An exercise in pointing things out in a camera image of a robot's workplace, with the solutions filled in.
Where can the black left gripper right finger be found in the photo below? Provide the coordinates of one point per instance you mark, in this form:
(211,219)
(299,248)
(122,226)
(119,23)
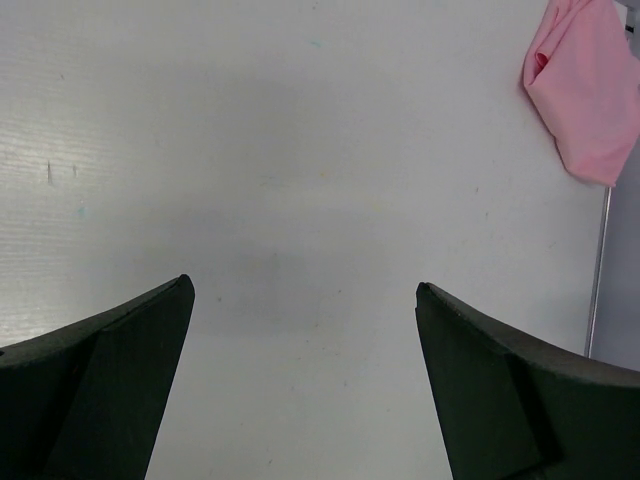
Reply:
(511,406)

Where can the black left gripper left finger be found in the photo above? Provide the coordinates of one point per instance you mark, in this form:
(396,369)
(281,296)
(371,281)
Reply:
(86,401)

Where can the pink t shirt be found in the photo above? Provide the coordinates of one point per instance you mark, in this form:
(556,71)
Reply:
(582,78)

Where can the aluminium rail frame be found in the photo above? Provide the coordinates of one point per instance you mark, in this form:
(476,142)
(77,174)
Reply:
(613,330)

